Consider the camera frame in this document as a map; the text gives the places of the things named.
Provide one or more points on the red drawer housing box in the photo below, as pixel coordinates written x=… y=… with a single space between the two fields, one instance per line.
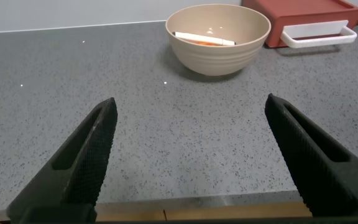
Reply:
x=291 y=9

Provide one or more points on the white marker pen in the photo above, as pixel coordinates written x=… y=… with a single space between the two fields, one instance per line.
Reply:
x=200 y=38

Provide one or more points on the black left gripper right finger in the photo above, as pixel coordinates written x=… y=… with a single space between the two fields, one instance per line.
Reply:
x=315 y=174

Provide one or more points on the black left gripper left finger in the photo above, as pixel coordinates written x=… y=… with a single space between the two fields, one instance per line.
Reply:
x=82 y=161

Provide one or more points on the beige ribbed bowl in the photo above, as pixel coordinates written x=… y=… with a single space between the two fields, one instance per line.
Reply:
x=216 y=60

